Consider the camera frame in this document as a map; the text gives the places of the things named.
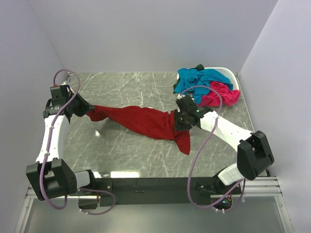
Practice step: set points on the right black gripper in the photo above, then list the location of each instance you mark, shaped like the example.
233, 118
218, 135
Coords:
177, 125

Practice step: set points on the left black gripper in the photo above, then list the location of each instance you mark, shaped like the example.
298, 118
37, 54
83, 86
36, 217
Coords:
86, 107

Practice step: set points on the red t-shirt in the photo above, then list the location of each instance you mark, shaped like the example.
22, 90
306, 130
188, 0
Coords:
146, 121

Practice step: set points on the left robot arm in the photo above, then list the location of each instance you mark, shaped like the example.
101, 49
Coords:
50, 176

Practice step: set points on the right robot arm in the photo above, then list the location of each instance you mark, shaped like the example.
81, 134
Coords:
254, 154

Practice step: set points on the blue t-shirt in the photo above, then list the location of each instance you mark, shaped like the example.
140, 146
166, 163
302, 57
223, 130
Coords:
193, 77

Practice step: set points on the pink t-shirt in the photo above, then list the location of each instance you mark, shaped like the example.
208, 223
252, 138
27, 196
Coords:
229, 97

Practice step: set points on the dark green garment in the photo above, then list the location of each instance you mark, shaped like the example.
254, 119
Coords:
199, 67

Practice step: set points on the white laundry basket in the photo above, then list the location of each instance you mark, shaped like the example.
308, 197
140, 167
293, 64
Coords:
225, 72

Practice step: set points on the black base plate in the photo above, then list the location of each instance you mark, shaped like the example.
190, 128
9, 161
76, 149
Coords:
161, 190

